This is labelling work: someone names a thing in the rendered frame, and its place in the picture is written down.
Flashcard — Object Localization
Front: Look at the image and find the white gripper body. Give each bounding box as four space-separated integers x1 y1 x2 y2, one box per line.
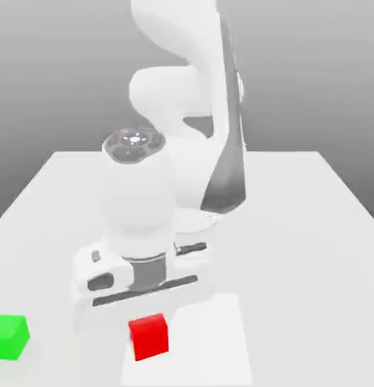
72 262 218 333

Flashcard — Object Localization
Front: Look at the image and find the small green cube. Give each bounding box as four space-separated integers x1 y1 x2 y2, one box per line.
0 314 31 361

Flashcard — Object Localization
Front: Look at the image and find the small red cube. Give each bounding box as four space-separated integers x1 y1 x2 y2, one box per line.
128 313 170 362

